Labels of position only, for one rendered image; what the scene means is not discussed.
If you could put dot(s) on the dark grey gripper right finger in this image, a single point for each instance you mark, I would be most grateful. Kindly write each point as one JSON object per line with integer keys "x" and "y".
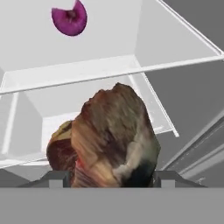
{"x": 167, "y": 178}

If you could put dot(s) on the brown raw steak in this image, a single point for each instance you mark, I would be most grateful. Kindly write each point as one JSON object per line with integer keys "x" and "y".
{"x": 113, "y": 137}

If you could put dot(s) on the clear plastic tupperware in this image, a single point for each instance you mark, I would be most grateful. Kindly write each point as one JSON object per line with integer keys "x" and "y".
{"x": 29, "y": 116}
{"x": 116, "y": 35}

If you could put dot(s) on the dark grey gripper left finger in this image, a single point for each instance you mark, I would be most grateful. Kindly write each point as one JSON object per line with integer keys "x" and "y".
{"x": 55, "y": 178}

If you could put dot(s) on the purple onion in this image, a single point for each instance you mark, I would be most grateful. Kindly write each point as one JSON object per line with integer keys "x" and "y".
{"x": 70, "y": 22}

